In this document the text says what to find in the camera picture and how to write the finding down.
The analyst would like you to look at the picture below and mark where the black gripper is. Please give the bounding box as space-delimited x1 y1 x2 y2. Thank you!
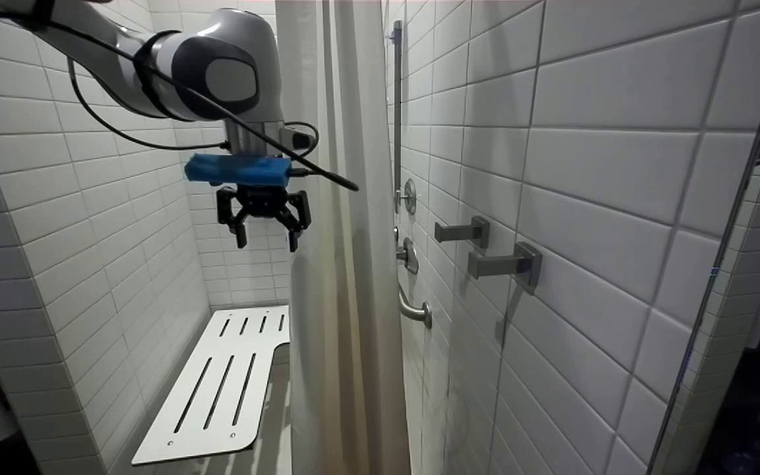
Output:
216 187 311 251

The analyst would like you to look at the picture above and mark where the white shower curtain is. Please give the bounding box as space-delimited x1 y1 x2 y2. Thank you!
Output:
276 0 411 475

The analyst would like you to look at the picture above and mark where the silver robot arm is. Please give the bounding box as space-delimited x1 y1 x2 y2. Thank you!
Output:
0 0 311 249

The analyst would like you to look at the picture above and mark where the round chrome shower valve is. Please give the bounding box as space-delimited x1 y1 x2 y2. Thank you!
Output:
401 179 418 217

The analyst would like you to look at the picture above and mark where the lower chrome grab bar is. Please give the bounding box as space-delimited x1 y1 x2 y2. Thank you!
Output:
400 286 434 329

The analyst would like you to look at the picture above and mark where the white slotted shower seat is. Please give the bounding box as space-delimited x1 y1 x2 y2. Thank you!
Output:
133 307 291 466

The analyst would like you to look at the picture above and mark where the vertical chrome grab bar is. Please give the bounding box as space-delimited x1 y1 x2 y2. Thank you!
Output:
392 22 405 213

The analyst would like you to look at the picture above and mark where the metal corner trim strip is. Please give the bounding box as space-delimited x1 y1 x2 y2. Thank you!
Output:
650 101 760 475

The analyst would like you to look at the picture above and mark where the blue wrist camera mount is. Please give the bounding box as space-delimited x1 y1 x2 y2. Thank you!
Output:
186 154 291 187

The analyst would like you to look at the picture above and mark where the chrome shower control handle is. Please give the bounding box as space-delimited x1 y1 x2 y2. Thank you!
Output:
394 229 419 274

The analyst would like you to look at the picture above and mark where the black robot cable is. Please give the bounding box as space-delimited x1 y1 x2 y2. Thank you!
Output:
34 12 361 196

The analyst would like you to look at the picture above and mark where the far chrome wall hook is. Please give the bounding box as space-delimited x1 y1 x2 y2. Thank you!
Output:
434 217 492 251

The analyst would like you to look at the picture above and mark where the chrome wall hook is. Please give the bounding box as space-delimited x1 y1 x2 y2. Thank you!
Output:
468 243 545 293
434 217 492 251

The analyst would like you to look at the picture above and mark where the near chrome wall hook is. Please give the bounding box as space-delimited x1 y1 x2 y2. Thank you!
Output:
468 243 545 293

